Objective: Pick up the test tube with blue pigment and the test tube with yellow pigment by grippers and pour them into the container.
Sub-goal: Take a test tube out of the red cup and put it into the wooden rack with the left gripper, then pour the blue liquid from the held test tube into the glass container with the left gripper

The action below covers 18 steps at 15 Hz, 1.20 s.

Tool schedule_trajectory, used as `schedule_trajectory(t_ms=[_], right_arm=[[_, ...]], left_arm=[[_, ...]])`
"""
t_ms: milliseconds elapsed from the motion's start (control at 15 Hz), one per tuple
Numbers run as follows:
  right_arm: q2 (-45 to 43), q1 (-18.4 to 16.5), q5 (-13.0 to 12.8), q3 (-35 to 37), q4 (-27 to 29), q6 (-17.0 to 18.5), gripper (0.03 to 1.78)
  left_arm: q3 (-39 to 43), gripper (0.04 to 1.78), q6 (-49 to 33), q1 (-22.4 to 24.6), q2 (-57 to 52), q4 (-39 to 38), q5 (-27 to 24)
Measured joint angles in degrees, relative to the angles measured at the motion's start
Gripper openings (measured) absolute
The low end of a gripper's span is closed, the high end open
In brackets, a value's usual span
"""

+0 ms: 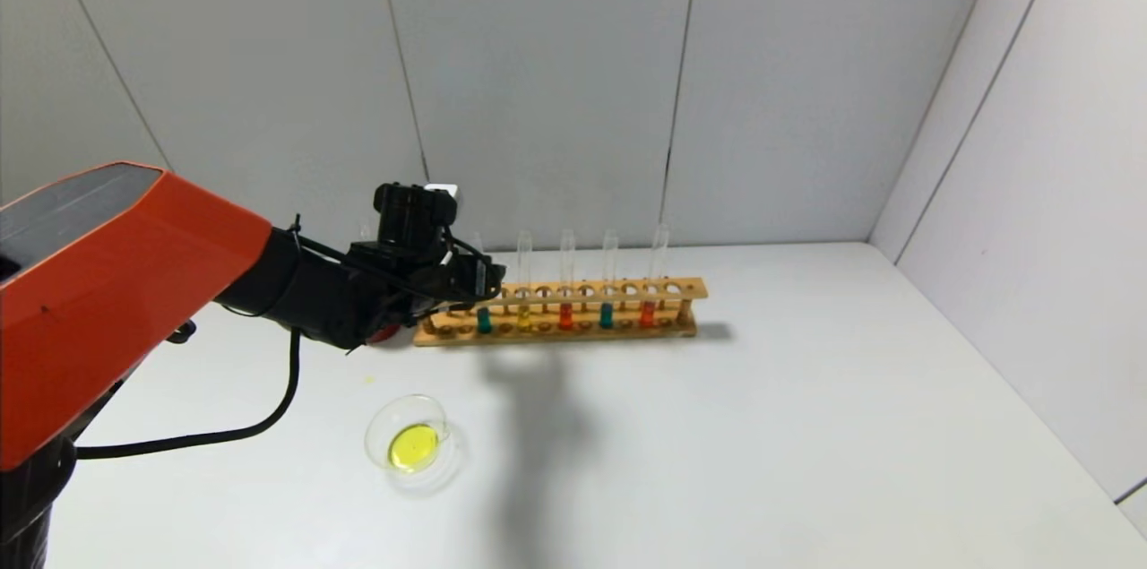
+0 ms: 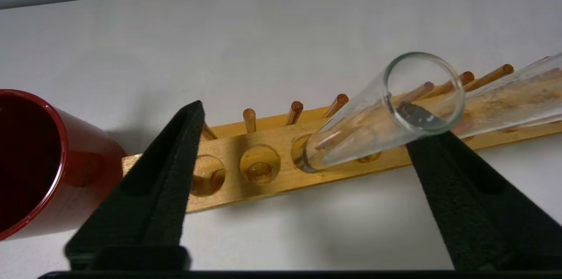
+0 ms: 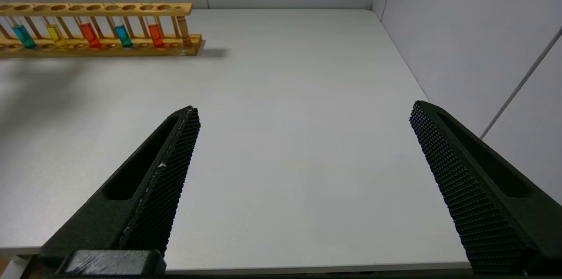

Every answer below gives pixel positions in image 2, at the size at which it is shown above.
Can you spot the red cylindrical cup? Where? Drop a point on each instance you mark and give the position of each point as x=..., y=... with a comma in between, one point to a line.
x=70, y=173

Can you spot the wooden test tube rack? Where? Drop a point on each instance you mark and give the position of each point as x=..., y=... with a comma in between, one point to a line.
x=281, y=182

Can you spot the yellow pigment test tube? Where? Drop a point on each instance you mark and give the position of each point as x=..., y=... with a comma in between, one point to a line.
x=509, y=99

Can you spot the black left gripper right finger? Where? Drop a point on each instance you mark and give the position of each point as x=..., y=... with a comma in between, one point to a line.
x=483, y=208

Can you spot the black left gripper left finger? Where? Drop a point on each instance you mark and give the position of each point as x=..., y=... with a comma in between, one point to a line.
x=149, y=200

